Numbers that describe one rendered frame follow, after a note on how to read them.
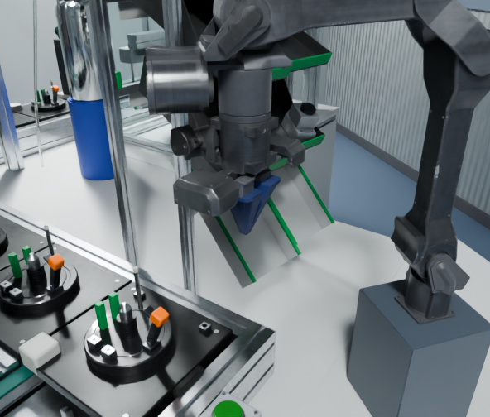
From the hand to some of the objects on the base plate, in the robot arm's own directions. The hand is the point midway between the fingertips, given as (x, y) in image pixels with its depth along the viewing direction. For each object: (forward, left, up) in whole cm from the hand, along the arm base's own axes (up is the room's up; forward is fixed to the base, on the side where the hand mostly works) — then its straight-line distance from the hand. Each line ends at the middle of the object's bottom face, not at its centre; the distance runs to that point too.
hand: (245, 208), depth 56 cm
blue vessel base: (+113, +17, -39) cm, 121 cm away
